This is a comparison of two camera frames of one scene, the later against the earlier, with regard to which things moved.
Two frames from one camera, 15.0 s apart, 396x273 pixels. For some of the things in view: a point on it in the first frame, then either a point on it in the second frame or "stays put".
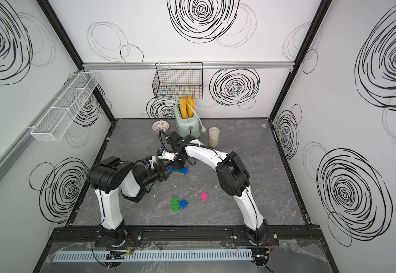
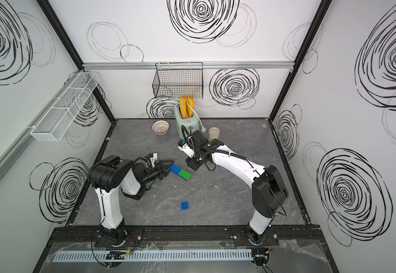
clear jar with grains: x=213 y=139 stays put
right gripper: x=178 y=166 → x=190 y=163
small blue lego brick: x=183 y=203 stays put
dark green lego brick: x=175 y=203 → x=185 y=174
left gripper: x=163 y=169 stays put
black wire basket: x=173 y=80 stays put
